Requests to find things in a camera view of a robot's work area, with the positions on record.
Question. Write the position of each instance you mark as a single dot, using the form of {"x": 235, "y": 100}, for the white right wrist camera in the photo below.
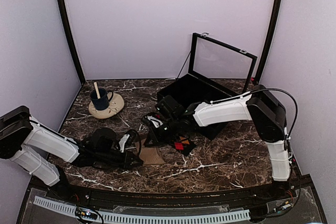
{"x": 154, "y": 121}

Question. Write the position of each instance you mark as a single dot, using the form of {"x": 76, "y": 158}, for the white slotted cable duct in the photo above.
{"x": 123, "y": 214}

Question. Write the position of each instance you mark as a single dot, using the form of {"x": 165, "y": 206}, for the beige ceramic saucer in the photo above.
{"x": 116, "y": 104}

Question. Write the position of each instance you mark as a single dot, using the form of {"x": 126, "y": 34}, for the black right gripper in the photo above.
{"x": 157, "y": 139}

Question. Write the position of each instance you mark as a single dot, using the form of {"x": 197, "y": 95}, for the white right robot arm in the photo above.
{"x": 258, "y": 105}

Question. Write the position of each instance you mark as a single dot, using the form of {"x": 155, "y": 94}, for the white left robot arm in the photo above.
{"x": 22, "y": 135}

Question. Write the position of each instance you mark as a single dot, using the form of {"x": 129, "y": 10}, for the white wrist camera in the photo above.
{"x": 154, "y": 121}
{"x": 122, "y": 142}

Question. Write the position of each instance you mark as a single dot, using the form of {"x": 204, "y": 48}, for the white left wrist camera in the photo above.
{"x": 122, "y": 142}

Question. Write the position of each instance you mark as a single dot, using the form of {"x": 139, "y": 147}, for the black table edge rail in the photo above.
{"x": 246, "y": 197}

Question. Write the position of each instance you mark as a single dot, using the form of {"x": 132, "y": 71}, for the black argyle sock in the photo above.
{"x": 182, "y": 144}

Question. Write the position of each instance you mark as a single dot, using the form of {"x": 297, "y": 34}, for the tan brown sock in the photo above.
{"x": 150, "y": 155}

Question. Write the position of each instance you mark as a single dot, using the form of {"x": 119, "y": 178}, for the black glass-lid display box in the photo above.
{"x": 216, "y": 71}

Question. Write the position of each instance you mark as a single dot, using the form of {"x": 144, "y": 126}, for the wooden stir stick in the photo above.
{"x": 97, "y": 90}

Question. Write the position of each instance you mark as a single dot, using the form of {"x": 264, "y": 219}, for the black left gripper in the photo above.
{"x": 126, "y": 161}

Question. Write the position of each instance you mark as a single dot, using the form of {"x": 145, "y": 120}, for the dark blue mug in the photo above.
{"x": 103, "y": 102}

